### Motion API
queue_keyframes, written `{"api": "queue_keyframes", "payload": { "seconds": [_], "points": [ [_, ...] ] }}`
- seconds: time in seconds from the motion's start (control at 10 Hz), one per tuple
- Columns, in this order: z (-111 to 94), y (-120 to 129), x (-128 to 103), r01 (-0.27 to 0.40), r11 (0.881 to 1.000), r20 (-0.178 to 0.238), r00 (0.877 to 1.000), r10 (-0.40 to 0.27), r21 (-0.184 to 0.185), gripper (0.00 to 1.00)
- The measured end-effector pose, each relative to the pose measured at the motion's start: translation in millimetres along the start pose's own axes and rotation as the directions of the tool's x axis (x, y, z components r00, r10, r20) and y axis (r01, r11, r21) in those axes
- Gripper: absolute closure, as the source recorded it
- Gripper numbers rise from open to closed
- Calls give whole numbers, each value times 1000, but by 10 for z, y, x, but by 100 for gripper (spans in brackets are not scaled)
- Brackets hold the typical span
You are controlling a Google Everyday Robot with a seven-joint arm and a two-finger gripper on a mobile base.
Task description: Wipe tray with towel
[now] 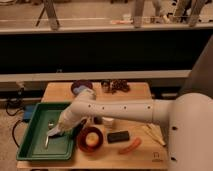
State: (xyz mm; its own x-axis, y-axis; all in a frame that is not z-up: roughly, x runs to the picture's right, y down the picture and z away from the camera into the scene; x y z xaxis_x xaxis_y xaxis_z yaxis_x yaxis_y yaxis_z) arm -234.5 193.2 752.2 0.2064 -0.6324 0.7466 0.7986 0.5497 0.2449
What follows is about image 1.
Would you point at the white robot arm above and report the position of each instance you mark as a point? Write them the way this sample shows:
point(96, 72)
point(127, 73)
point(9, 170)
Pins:
point(190, 120)

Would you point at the green plastic tray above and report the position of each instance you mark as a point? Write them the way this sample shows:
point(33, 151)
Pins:
point(33, 146)

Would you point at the silver spoon in tray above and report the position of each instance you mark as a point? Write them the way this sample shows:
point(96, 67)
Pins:
point(50, 126)

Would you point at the small metal can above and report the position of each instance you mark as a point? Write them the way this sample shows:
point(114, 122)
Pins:
point(105, 84)

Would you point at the blue cloth in bowl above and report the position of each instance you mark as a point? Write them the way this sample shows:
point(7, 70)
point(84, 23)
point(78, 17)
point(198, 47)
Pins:
point(79, 89)

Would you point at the dark purple bowl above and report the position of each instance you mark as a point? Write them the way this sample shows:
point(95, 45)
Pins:
point(78, 83)

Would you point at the white cup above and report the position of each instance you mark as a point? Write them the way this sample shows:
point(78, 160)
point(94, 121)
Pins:
point(108, 122)

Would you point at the black rectangular sponge block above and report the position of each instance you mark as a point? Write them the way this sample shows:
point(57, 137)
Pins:
point(118, 136)

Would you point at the yellow apple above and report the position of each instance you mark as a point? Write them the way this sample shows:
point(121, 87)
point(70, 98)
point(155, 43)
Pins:
point(92, 139)

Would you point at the wooden table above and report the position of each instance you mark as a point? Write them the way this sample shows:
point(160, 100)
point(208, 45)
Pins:
point(149, 155)

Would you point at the red bowl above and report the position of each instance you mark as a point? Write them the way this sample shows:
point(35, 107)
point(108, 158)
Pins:
point(81, 139)

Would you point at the orange carrot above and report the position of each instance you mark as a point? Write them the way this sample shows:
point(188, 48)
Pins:
point(136, 143)

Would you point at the wooden chopsticks pair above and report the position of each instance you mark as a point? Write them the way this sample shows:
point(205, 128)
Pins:
point(152, 131)

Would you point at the blue power box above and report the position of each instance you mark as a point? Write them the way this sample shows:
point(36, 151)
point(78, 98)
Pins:
point(28, 111)

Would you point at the black handled utensil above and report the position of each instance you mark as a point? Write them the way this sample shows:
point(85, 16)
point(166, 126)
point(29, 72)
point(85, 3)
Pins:
point(78, 128)

